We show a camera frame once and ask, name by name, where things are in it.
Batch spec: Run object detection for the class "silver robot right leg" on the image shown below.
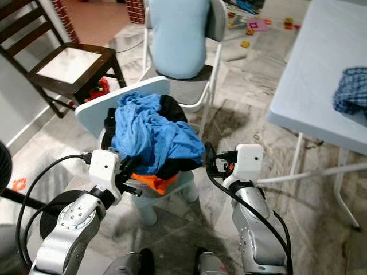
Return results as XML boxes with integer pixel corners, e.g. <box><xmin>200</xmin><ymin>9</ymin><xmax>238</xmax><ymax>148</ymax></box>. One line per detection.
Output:
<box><xmin>194</xmin><ymin>246</ymin><xmax>231</xmax><ymax>275</ymax></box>

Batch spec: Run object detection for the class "pale blue cushion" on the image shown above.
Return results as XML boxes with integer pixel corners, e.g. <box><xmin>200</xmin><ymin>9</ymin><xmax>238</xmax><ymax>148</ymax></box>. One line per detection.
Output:
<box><xmin>147</xmin><ymin>0</ymin><xmax>213</xmax><ymax>80</ymax></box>

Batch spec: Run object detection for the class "blue plaid shirt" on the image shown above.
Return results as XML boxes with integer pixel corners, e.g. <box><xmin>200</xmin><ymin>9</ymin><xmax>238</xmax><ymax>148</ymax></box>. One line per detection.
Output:
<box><xmin>332</xmin><ymin>66</ymin><xmax>367</xmax><ymax>119</ymax></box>

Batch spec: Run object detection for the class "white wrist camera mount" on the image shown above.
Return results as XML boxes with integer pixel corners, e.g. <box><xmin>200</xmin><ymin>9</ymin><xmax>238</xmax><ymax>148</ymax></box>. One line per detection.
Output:
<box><xmin>223</xmin><ymin>144</ymin><xmax>265</xmax><ymax>187</ymax></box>
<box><xmin>88</xmin><ymin>148</ymin><xmax>123</xmax><ymax>205</ymax></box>

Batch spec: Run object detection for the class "orange cloth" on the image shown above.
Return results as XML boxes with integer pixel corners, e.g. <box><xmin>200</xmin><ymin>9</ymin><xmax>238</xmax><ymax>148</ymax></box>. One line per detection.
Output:
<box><xmin>128</xmin><ymin>171</ymin><xmax>178</xmax><ymax>196</ymax></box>

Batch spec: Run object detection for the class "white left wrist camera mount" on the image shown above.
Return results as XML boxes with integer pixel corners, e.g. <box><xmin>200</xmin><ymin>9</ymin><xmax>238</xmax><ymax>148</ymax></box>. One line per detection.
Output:
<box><xmin>88</xmin><ymin>148</ymin><xmax>123</xmax><ymax>205</ymax></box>

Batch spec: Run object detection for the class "white frame folding chair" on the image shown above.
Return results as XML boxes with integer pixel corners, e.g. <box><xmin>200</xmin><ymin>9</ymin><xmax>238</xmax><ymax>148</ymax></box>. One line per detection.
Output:
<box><xmin>137</xmin><ymin>0</ymin><xmax>228</xmax><ymax>133</ymax></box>

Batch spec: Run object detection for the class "dark wooden chair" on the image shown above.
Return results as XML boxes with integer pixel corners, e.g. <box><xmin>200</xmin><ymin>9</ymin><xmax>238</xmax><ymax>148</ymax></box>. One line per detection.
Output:
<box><xmin>0</xmin><ymin>0</ymin><xmax>128</xmax><ymax>119</ymax></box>

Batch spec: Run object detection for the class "pink toy tile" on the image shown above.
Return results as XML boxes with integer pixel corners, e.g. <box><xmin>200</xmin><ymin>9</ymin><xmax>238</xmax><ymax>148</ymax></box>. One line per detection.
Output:
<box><xmin>246</xmin><ymin>18</ymin><xmax>270</xmax><ymax>33</ymax></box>

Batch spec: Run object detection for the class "blue t-shirt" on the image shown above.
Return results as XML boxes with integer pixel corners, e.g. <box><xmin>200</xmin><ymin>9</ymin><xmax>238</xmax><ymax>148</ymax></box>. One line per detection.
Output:
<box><xmin>111</xmin><ymin>92</ymin><xmax>208</xmax><ymax>176</ymax></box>

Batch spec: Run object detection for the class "pale blue child chair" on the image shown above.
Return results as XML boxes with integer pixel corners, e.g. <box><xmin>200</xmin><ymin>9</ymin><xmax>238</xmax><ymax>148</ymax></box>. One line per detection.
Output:
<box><xmin>74</xmin><ymin>76</ymin><xmax>199</xmax><ymax>227</ymax></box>

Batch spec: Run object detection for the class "silver robot leg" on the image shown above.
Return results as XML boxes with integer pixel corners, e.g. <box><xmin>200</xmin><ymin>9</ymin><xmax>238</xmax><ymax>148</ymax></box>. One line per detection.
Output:
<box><xmin>106</xmin><ymin>247</ymin><xmax>156</xmax><ymax>275</ymax></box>
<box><xmin>194</xmin><ymin>246</ymin><xmax>231</xmax><ymax>275</ymax></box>

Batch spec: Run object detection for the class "short black left arm cable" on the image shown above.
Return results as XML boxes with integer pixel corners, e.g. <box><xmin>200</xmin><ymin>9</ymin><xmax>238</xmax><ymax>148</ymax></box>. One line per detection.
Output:
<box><xmin>24</xmin><ymin>201</ymin><xmax>81</xmax><ymax>267</ymax></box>

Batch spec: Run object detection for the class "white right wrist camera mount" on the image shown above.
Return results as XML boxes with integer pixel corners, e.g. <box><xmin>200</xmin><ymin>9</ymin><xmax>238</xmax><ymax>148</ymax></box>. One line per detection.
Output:
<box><xmin>223</xmin><ymin>144</ymin><xmax>265</xmax><ymax>187</ymax></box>

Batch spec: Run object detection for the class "red toy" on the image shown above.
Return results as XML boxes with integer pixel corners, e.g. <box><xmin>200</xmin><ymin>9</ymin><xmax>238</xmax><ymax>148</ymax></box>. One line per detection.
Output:
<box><xmin>88</xmin><ymin>77</ymin><xmax>113</xmax><ymax>101</ymax></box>

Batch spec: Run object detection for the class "pale blue folding table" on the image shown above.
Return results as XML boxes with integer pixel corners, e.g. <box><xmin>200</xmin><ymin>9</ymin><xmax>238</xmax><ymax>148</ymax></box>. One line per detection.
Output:
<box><xmin>266</xmin><ymin>0</ymin><xmax>367</xmax><ymax>233</ymax></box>

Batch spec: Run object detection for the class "black cloth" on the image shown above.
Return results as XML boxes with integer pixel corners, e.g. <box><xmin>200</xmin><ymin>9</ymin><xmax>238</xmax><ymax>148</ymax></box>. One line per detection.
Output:
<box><xmin>103</xmin><ymin>94</ymin><xmax>208</xmax><ymax>180</ymax></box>

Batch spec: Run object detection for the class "silver robot left leg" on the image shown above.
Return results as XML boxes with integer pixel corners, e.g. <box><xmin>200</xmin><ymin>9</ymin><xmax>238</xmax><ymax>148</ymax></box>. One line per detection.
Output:
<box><xmin>106</xmin><ymin>247</ymin><xmax>156</xmax><ymax>275</ymax></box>

